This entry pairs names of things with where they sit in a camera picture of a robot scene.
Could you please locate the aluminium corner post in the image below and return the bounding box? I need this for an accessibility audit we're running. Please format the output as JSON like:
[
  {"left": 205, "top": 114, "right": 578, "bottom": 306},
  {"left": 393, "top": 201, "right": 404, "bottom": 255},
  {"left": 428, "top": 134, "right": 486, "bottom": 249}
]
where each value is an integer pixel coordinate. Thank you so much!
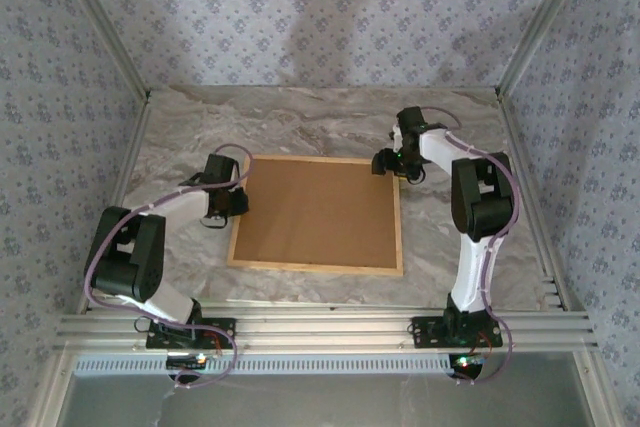
[
  {"left": 49, "top": 0, "right": 154, "bottom": 104},
  {"left": 493, "top": 0, "right": 597, "bottom": 103}
]

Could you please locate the brown backing board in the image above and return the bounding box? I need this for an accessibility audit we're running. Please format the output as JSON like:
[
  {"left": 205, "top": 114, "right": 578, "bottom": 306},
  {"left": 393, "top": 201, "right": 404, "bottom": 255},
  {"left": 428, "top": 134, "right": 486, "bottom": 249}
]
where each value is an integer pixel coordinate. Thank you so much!
[{"left": 233, "top": 159, "right": 400, "bottom": 271}]

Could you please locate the left arm red wire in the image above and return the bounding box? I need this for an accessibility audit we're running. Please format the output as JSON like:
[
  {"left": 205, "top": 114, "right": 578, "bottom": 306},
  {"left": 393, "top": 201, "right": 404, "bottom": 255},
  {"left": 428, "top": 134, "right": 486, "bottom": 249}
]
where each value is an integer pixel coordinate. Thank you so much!
[{"left": 206, "top": 328, "right": 228, "bottom": 358}]

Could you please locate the grey metal panel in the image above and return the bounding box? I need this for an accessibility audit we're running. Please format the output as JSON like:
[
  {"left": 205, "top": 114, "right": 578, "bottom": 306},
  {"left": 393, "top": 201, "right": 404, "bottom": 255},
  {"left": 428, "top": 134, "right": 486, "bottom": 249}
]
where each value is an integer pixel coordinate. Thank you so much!
[{"left": 62, "top": 371, "right": 599, "bottom": 427}]

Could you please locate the aluminium frame leg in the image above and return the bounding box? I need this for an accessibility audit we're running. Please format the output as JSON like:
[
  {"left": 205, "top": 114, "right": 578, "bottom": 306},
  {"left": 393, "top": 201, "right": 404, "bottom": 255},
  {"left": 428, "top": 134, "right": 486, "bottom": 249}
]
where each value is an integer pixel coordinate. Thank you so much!
[
  {"left": 27, "top": 349, "right": 76, "bottom": 427},
  {"left": 574, "top": 349, "right": 626, "bottom": 427}
]

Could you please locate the arm red wire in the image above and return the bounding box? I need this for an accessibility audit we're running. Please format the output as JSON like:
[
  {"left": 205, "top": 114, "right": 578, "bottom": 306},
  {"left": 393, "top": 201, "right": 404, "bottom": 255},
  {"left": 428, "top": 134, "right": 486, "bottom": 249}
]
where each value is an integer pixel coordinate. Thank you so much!
[
  {"left": 471, "top": 330, "right": 497, "bottom": 355},
  {"left": 206, "top": 328, "right": 228, "bottom": 358}
]

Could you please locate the light wooden picture frame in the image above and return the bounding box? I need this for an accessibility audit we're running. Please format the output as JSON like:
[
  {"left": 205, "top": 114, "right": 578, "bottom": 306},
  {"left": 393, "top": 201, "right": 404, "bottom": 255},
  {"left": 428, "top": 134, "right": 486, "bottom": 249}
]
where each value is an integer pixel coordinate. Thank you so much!
[{"left": 225, "top": 154, "right": 405, "bottom": 278}]

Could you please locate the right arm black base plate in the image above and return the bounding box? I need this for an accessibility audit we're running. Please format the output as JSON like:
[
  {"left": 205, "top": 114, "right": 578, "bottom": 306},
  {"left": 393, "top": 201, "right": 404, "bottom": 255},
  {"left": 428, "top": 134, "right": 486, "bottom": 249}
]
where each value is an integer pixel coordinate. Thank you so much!
[{"left": 410, "top": 315, "right": 504, "bottom": 350}]

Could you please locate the aluminium mounting rail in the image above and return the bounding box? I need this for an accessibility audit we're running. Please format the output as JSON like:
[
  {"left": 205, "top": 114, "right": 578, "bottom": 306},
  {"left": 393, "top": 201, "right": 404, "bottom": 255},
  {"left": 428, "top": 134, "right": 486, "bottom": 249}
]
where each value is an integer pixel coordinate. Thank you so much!
[{"left": 52, "top": 310, "right": 600, "bottom": 354}]

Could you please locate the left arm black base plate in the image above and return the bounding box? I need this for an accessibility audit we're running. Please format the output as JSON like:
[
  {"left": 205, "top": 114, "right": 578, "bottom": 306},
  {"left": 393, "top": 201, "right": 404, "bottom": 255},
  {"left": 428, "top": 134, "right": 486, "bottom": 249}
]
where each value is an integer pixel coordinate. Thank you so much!
[{"left": 145, "top": 315, "right": 238, "bottom": 351}]

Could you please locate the aluminium side rail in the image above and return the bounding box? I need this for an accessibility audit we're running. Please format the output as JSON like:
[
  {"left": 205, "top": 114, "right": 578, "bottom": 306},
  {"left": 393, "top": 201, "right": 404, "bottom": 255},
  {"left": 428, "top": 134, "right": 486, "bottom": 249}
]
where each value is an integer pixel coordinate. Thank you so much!
[
  {"left": 497, "top": 95, "right": 574, "bottom": 313},
  {"left": 74, "top": 96, "right": 154, "bottom": 316}
]

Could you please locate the right arm red wire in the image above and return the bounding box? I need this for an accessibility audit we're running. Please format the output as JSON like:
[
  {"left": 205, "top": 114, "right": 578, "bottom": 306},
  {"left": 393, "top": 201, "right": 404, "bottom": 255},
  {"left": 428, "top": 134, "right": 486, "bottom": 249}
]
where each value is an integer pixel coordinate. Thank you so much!
[{"left": 471, "top": 330, "right": 497, "bottom": 355}]

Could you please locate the grey slotted cable duct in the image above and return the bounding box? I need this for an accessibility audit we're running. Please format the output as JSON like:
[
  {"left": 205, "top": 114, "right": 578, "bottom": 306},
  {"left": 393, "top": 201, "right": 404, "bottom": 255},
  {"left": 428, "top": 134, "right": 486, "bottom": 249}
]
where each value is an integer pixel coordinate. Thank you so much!
[{"left": 73, "top": 352, "right": 454, "bottom": 377}]

